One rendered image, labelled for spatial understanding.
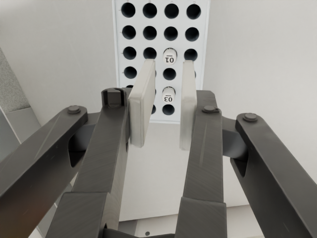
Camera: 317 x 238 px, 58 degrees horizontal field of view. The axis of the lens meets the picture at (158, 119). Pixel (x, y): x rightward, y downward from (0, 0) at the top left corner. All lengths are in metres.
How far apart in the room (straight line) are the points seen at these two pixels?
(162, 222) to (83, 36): 0.29
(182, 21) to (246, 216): 0.28
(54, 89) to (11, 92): 1.00
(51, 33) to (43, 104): 0.09
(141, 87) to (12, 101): 1.23
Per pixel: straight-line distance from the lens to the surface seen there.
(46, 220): 0.33
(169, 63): 0.26
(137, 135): 0.15
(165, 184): 0.39
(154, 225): 0.46
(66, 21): 0.32
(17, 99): 1.36
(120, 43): 0.28
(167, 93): 0.27
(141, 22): 0.27
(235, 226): 0.43
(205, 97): 0.17
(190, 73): 0.18
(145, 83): 0.16
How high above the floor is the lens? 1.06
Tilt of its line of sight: 62 degrees down
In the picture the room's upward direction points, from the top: 170 degrees counter-clockwise
